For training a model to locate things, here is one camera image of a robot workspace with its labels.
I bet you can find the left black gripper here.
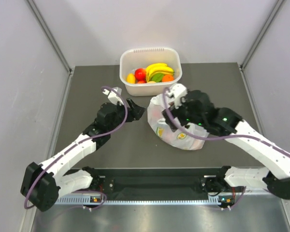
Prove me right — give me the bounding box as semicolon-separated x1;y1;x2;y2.
108;98;146;132

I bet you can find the white plastic fruit bag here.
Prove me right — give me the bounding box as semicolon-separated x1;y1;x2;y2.
147;94;210;151

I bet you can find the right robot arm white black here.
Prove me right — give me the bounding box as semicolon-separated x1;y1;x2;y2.
162;84;290;200

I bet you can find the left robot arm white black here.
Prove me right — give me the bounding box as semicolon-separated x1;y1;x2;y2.
20;99;145;212

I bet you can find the green leaf fruit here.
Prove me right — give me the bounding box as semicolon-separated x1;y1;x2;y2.
150;73;164;83

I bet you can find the orange fruit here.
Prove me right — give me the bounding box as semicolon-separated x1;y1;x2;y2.
161;74;174;82

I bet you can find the yellow lemon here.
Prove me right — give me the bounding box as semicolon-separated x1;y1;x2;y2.
126;73;136;84

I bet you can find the red apple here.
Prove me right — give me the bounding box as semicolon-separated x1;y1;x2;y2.
134;68;146;81

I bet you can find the white plastic tub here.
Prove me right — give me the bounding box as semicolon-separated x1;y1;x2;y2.
119;47;182;96

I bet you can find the yellow banana bunch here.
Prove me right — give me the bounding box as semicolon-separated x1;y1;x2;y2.
145;63;174;82

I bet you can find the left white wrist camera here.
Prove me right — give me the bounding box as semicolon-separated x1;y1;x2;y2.
103;87;123;105

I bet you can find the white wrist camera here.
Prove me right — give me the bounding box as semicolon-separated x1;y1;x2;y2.
103;87;123;105
166;83;188;106

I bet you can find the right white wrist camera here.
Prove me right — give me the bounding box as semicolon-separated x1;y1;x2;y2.
166;83;188;106

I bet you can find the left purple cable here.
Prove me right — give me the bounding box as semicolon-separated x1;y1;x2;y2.
23;86;129;210

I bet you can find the purple cable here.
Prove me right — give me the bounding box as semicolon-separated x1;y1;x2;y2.
162;87;290;201
23;86;129;210

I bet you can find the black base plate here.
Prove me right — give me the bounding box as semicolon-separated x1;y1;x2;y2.
80;168;233;201

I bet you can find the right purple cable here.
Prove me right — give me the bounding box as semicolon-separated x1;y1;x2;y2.
162;87;290;201

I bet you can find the grey slotted cable duct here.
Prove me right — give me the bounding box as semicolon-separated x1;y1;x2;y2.
54;194;235;206

